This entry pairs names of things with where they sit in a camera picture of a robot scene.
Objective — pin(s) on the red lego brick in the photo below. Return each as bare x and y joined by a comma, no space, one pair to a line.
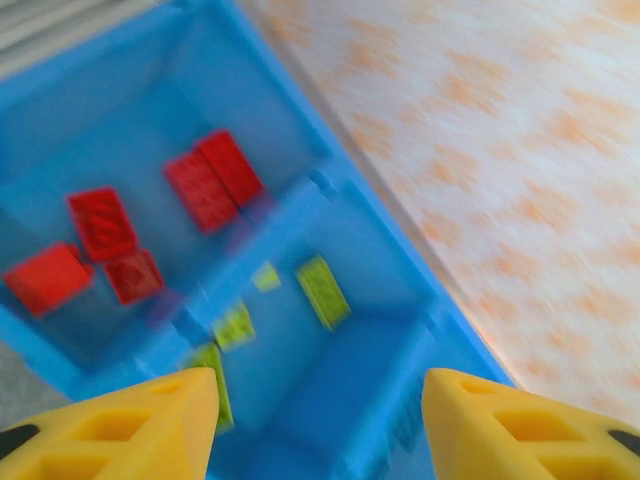
47,280
215,185
134,277
102,225

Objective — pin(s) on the green lego brick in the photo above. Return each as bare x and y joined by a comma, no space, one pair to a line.
212,357
324,292
266,277
234,327

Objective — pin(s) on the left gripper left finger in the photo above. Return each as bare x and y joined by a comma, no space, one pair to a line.
115,435

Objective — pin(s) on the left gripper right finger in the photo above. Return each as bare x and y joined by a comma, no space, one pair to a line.
525,435

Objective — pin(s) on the blue plastic storage bin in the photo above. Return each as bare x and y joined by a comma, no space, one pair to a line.
365,280
360,390
125,100

